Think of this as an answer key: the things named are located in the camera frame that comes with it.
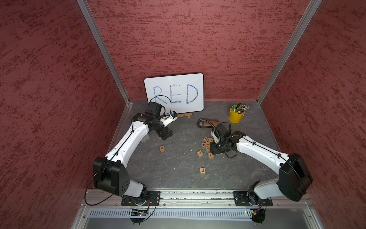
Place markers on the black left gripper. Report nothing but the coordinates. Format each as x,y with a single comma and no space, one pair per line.
162,130

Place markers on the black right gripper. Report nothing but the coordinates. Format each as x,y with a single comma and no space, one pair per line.
212,147

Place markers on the wooden block letter R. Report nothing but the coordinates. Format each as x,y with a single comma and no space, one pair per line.
162,148

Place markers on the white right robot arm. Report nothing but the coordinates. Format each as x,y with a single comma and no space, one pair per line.
293,176

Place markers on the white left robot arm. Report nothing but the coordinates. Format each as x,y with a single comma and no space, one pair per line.
110,173

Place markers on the wooden block letter X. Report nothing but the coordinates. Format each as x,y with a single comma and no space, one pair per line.
200,154

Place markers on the yellow pen cup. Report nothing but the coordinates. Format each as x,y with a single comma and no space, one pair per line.
235,117

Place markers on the wooden whiteboard stand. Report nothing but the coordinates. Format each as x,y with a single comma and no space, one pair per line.
185,115

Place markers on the plaid brown glasses case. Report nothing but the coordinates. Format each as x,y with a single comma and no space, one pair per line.
207,123

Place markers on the pens in cup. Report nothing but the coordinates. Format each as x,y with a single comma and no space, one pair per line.
239,108

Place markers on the whiteboard with RED written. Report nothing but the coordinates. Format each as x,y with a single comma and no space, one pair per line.
180,93

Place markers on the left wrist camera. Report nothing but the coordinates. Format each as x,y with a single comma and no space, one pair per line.
168,119

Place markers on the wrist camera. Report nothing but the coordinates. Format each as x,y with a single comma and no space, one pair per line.
221,132
168,119

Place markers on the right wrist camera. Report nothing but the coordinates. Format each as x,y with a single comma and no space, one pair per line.
221,132

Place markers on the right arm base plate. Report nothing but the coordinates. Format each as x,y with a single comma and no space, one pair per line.
245,199

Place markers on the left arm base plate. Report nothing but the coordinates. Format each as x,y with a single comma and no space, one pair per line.
147,199

